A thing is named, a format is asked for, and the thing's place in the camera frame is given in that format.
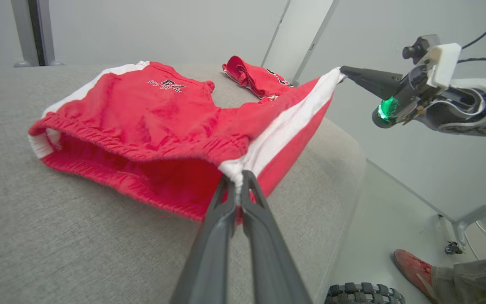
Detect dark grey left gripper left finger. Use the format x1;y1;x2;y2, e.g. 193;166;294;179
169;175;238;304

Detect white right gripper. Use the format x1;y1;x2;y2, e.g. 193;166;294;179
340;42;463;129

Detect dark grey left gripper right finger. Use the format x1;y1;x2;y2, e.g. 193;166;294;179
240;170;313;304

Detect red shorts with white panels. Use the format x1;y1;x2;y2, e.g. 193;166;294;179
28;60;347;224

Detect white leaning board panel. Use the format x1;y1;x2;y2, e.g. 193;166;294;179
262;0;340;83

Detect black knobby wheel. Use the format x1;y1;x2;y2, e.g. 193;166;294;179
325;282;406;304

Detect folded red jersey black print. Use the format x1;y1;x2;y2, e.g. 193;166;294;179
222;55;296;101

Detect red sneaker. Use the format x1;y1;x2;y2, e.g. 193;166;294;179
393;248;436;303

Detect grey fabric covered table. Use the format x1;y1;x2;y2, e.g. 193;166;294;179
0;63;368;304

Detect grey metal wheeled cart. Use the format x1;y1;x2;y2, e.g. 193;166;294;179
437;192;486;256

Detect olive grey trouser leg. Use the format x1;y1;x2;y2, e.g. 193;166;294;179
431;253;486;304

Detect grey metal stand pole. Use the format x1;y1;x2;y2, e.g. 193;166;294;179
10;0;64;68

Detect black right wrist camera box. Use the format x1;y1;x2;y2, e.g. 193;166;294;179
402;35;441;62

